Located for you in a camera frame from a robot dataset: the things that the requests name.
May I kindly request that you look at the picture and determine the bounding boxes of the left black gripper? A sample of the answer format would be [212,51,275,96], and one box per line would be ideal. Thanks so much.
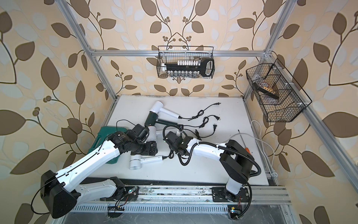
[131,140,160,156]

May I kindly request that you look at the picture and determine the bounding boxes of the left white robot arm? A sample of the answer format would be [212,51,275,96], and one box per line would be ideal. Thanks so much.
[37,124,158,219]

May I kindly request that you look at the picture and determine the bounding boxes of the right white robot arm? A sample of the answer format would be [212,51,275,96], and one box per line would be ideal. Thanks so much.
[162,126,262,202]

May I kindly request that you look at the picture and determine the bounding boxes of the green tool case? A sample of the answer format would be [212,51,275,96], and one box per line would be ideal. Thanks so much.
[88,126,127,154]

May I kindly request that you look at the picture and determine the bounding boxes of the small green led board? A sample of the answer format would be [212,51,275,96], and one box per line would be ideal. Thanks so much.
[128,186,138,195]

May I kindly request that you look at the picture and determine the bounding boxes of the brush in right basket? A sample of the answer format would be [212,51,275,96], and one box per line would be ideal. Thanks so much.
[254,82,279,99]

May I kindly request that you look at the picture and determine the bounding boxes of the orange handled screwdriver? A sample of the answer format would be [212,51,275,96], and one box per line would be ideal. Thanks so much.
[238,130,251,154]

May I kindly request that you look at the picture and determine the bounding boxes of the socket set rail black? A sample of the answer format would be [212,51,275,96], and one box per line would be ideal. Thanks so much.
[161,57,215,78]

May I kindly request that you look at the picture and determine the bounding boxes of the back wire basket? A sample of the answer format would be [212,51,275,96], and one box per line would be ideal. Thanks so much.
[156,45,215,79]

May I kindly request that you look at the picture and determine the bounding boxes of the wire basket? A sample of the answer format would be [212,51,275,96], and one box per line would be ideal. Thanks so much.
[156,45,215,79]
[246,59,312,122]

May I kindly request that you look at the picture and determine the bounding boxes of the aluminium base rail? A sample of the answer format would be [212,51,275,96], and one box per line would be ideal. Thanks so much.
[72,185,292,216]

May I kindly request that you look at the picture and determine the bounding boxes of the right wire basket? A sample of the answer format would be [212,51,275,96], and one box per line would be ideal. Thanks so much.
[246,59,312,122]

